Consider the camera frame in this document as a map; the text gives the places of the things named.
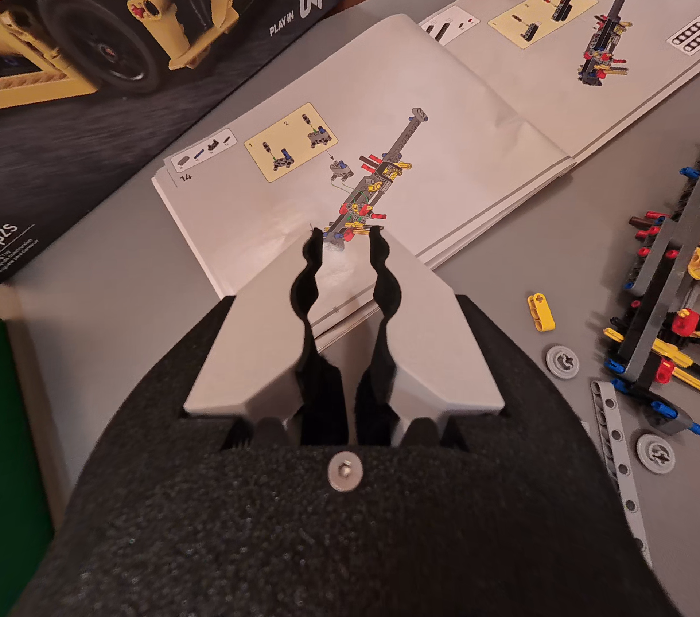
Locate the lego instruction booklet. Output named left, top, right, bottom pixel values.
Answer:
left=151, top=0, right=700, bottom=339

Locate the yellow car lego box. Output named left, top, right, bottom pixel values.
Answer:
left=0, top=0, right=346, bottom=283

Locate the long grey Technic assembly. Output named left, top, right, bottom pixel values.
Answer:
left=602, top=152, right=700, bottom=437

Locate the pile of lego beams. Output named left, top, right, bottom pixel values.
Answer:
left=526, top=293, right=679, bottom=566

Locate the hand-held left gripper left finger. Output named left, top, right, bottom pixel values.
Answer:
left=182, top=228, right=324, bottom=443

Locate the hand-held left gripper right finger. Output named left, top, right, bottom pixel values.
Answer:
left=367, top=226, right=506, bottom=446

